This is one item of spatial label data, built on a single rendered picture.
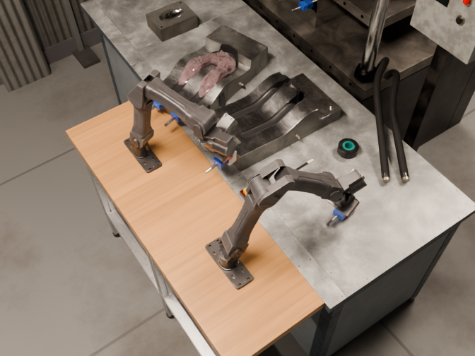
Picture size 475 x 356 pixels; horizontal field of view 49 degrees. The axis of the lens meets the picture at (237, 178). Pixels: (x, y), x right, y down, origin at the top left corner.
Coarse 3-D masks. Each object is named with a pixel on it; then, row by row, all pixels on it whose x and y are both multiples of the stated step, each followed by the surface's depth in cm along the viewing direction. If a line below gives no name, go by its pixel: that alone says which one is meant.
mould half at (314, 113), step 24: (288, 96) 208; (312, 96) 218; (240, 120) 207; (264, 120) 208; (288, 120) 204; (312, 120) 207; (240, 144) 199; (264, 144) 200; (288, 144) 210; (240, 168) 201
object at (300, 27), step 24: (264, 0) 272; (288, 24) 260; (336, 24) 259; (360, 24) 259; (408, 24) 258; (312, 48) 250; (336, 48) 248; (360, 48) 248; (384, 48) 248; (408, 48) 247; (432, 48) 247; (336, 72) 242; (384, 72) 238; (408, 72) 242; (360, 96) 235
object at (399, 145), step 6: (390, 120) 210; (396, 120) 208; (396, 126) 207; (396, 132) 206; (396, 138) 204; (396, 144) 204; (402, 144) 203; (396, 150) 203; (402, 150) 202; (402, 156) 200; (402, 162) 199; (402, 168) 198; (402, 174) 197; (408, 174) 197; (402, 180) 197; (408, 180) 197
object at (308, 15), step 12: (288, 0) 265; (300, 0) 256; (312, 0) 248; (324, 0) 247; (300, 12) 261; (312, 12) 252; (324, 12) 253; (336, 12) 258; (348, 12) 264; (312, 24) 257
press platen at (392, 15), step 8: (336, 0) 235; (344, 0) 230; (352, 0) 228; (360, 0) 228; (368, 0) 228; (392, 0) 228; (400, 0) 228; (408, 0) 227; (416, 0) 227; (352, 8) 228; (360, 8) 224; (368, 8) 224; (392, 8) 224; (400, 8) 224; (408, 8) 225; (360, 16) 226; (368, 16) 222; (392, 16) 222; (400, 16) 225; (368, 24) 224
